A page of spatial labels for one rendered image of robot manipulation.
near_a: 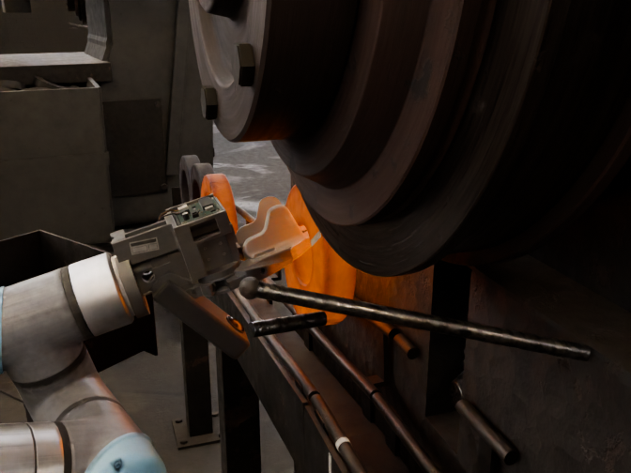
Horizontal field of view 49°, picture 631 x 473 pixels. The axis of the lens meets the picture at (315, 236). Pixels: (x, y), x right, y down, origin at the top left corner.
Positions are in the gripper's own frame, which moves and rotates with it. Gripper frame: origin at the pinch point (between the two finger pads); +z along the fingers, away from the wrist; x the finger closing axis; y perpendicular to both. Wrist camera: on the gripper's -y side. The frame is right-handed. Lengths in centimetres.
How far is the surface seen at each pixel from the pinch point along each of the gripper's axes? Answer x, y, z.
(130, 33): 267, 13, 2
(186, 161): 86, -8, -5
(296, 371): -6.7, -10.4, -7.1
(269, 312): 27.2, -20.2, -3.9
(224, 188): 47.4, -5.4, -2.5
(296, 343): 13.2, -19.0, -3.5
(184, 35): 268, 6, 25
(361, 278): -0.5, -6.3, 3.6
